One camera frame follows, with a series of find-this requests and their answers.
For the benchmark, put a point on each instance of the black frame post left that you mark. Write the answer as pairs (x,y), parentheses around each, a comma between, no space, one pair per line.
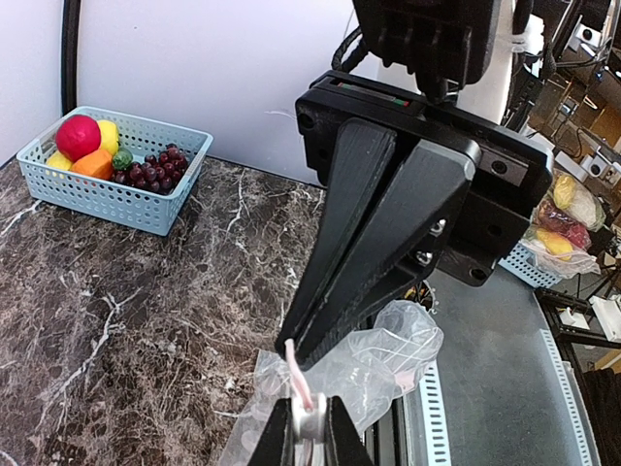
(70,26)

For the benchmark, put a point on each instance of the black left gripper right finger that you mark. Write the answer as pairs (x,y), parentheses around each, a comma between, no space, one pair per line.
(342,443)

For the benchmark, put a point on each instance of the clear zip top bag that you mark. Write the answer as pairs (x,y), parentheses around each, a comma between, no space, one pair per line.
(368,369)

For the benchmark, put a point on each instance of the light blue perforated basket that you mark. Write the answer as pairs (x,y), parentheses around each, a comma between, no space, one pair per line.
(151,212)

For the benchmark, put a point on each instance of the red apple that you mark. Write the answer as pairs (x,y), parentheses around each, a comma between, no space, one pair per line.
(78,136)

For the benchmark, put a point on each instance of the orange fruit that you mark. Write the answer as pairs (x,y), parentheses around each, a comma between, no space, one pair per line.
(97,164)

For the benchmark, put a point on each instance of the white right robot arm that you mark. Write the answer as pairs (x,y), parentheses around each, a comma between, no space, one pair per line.
(422,47)

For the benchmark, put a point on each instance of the light blue cable duct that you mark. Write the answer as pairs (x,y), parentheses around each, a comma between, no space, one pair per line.
(503,410)

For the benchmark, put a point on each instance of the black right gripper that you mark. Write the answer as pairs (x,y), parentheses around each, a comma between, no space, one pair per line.
(369,248)

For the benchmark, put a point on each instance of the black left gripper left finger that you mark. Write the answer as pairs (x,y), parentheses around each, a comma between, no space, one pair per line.
(276,445)

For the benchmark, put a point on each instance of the bag of spare fruit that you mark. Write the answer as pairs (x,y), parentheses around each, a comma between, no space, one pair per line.
(562,225)

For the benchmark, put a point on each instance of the dark purple grapes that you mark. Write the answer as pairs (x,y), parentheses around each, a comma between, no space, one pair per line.
(158,173)

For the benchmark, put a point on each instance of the green cucumber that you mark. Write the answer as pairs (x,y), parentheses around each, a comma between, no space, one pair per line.
(123,159)

